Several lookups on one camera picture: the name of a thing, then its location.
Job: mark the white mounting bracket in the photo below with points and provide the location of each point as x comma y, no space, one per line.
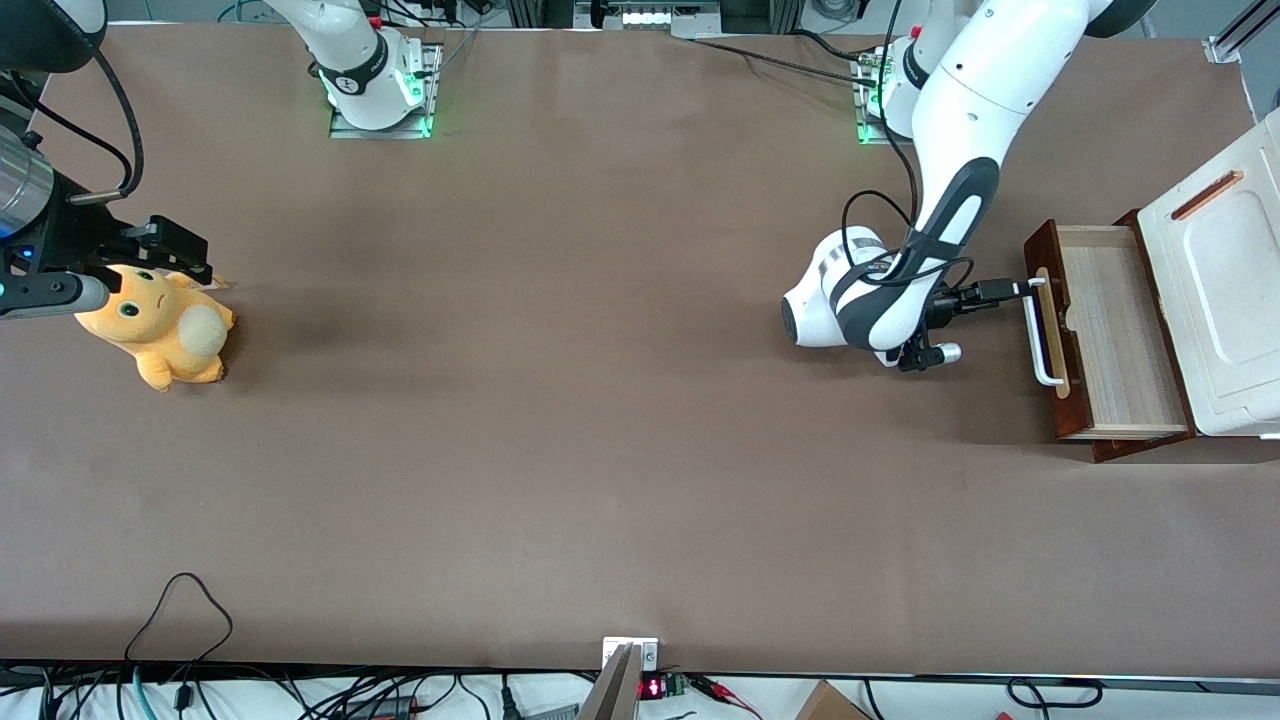
650,655

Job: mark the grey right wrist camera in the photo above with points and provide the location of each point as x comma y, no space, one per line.
50,294

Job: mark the yellow plush toy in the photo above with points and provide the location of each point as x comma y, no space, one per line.
165,330

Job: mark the brown cardboard box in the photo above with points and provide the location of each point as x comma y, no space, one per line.
828,705

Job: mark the white and brown drawer cabinet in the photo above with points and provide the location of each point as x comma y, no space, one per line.
1230,280

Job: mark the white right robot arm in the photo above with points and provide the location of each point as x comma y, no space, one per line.
360,70

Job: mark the black power plug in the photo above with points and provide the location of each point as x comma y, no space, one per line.
508,700

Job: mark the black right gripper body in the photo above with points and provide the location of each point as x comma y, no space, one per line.
72,237

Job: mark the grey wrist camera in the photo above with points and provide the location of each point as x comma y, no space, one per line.
50,294
935,357

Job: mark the dark brown wooden drawer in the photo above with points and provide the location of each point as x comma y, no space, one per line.
1120,330

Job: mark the red and black clip leads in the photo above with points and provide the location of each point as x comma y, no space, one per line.
715,688

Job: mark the aluminium frame profile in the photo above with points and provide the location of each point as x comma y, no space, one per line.
1235,38

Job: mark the red LED display module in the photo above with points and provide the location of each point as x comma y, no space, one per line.
651,687

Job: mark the grey camera mount bar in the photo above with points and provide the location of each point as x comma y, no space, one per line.
612,695

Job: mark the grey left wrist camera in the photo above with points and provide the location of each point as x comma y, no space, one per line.
935,357

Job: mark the black power adapter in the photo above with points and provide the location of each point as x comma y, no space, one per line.
385,708

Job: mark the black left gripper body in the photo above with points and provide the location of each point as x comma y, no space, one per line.
944,303

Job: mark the white power strip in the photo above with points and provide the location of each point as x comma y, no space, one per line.
645,17

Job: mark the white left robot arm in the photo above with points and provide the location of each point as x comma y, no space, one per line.
990,80

